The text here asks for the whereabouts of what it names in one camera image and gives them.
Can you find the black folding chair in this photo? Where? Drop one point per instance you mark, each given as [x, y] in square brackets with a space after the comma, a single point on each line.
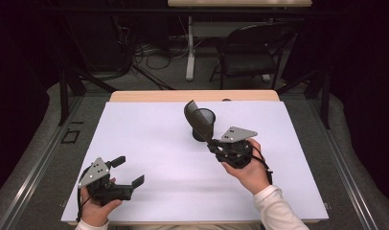
[247, 64]

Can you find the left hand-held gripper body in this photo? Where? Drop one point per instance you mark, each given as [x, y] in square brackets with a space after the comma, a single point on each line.
[101, 188]

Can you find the black mesh pen holder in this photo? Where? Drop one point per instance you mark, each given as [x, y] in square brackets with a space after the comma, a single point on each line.
[198, 136]

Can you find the aluminium floor rail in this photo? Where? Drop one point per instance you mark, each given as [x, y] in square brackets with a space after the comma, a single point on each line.
[29, 179]
[349, 185]

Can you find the person's right hand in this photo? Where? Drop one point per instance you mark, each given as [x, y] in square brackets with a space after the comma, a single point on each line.
[251, 177]

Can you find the person's left hand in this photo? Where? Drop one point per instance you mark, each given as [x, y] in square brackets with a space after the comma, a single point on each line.
[95, 214]

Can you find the white table mat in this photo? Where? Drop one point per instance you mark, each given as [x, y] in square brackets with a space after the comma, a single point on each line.
[151, 143]

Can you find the black metal frame stand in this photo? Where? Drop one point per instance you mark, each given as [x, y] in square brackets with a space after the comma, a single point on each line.
[63, 96]
[325, 102]

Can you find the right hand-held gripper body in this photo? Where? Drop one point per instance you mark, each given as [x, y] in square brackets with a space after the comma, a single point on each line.
[237, 153]

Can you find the light wooden desk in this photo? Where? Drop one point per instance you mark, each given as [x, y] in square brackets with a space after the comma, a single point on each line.
[240, 3]

